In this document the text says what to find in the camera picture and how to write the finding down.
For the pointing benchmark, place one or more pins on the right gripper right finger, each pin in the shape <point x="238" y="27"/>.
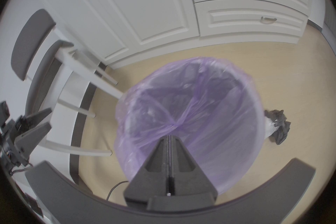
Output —
<point x="194" y="183"/>

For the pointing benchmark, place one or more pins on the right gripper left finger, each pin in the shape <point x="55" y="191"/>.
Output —
<point x="147" y="186"/>

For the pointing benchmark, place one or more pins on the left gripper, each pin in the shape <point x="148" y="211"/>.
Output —
<point x="9" y="144"/>

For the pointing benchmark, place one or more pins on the purple plastic bag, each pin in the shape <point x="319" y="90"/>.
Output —
<point x="204" y="102"/>

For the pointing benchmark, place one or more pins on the white printed wrapper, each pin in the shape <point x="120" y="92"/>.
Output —
<point x="270" y="129"/>

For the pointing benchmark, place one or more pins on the black plastic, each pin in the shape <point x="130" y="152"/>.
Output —
<point x="282" y="128"/>

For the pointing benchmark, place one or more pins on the white trash bin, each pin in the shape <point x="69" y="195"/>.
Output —
<point x="256" y="139"/>

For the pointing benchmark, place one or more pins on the grey and white chair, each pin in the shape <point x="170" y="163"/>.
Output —
<point x="31" y="41"/>

